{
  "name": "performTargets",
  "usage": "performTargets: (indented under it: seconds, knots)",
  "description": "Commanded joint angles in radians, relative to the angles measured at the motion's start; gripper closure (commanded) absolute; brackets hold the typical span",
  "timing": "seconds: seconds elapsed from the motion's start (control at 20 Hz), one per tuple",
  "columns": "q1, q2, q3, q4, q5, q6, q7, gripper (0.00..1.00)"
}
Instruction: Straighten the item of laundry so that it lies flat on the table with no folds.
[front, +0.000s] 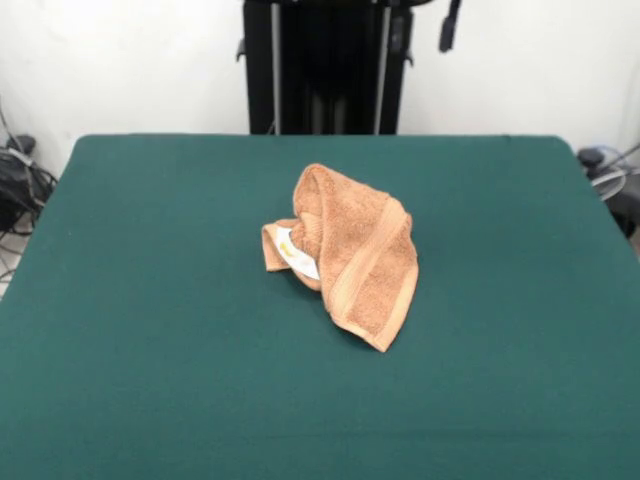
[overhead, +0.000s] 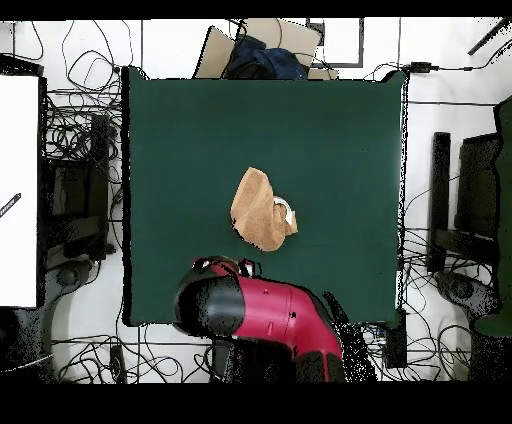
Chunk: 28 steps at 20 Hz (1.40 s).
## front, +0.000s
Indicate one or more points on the dark green table cloth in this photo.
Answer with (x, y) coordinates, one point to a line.
(150, 350)

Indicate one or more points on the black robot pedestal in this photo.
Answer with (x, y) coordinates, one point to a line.
(325, 65)

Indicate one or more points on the orange-brown terry towel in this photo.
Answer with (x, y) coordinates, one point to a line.
(360, 240)

